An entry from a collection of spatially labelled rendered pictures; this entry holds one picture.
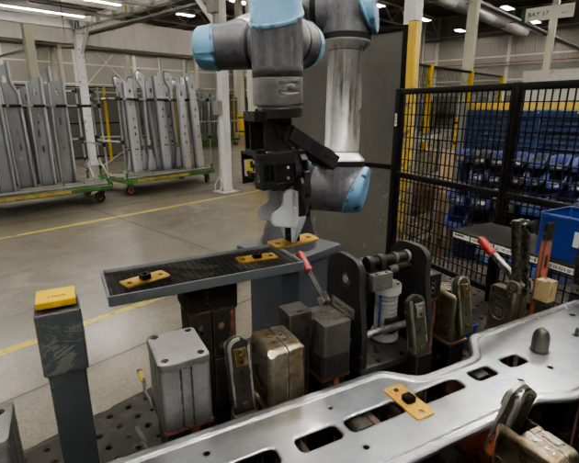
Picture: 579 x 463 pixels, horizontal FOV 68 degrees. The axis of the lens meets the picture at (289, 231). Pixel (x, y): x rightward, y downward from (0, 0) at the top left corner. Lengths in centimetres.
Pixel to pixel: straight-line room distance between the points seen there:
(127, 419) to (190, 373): 59
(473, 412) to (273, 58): 62
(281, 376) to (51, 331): 39
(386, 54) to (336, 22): 221
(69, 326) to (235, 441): 34
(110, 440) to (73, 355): 42
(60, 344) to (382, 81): 283
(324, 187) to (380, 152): 224
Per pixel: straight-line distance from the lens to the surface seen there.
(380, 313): 95
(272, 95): 64
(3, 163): 730
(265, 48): 64
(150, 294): 78
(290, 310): 82
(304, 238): 73
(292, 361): 75
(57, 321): 82
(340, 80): 108
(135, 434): 122
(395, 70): 324
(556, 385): 92
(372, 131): 332
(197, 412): 73
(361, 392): 79
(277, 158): 64
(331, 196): 107
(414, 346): 93
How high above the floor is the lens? 146
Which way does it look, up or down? 16 degrees down
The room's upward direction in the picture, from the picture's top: straight up
